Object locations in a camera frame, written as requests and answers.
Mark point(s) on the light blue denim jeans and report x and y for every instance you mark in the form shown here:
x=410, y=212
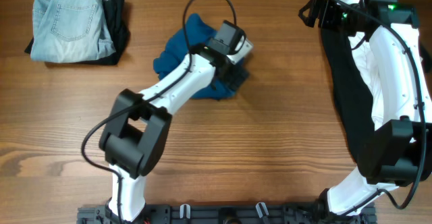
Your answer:
x=70, y=31

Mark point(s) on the white printed t-shirt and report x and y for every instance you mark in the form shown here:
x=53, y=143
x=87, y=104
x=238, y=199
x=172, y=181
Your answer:
x=397, y=86

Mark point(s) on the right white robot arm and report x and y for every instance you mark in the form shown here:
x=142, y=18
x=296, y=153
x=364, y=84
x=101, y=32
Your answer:
x=399, y=153

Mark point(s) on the black garment under white shirt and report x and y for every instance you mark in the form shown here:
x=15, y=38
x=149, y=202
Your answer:
x=357, y=88

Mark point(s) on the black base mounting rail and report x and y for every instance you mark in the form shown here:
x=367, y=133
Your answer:
x=290, y=213

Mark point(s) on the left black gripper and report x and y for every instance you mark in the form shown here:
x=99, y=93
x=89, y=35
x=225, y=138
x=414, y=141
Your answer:
x=233, y=77

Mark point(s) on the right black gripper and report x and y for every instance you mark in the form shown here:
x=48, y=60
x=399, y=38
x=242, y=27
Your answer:
x=329, y=7

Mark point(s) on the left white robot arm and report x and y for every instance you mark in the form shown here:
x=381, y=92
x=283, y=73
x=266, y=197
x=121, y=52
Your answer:
x=136, y=130

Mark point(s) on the black garment under jeans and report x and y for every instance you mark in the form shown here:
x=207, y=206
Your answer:
x=113, y=10

